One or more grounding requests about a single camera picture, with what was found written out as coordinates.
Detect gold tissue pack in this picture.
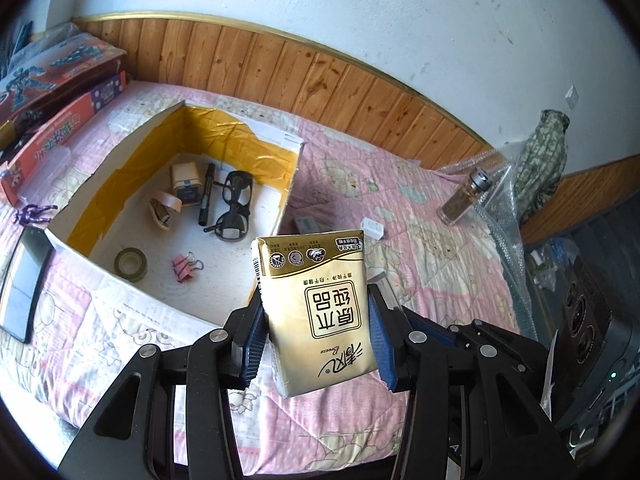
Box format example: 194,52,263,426
252,230,376,398

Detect pink binder clip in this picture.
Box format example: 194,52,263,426
171,252,205,283

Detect black safety glasses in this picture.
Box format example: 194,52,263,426
203,170,254,242

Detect white USB charger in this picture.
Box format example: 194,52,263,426
360,218,385,240

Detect staples box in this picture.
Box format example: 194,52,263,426
294,216,321,234

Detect black marker pen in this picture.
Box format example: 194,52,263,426
198,162,216,226

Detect green tape roll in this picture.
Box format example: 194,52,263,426
114,247,148,283

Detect pink stapler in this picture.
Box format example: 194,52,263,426
149,191,182,231

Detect gold metal box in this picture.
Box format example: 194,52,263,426
170,162,203,206

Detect pink cartoon quilt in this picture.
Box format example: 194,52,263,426
1,82,520,476

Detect white cardboard box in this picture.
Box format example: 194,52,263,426
47,102,304,325

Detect glass tea bottle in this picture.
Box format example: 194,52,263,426
437,167,494,226

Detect camouflage cloth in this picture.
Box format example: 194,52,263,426
513,110,570,226

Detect black smartphone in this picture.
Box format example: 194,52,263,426
1,226,53,344

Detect purple toy figure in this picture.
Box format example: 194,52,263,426
13,204,58,226

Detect clear plastic case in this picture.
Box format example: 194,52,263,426
17,145,70,204

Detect red toy box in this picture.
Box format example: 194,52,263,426
1,70,127,206

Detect dark robot toy box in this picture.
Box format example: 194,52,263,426
1,32,127,134

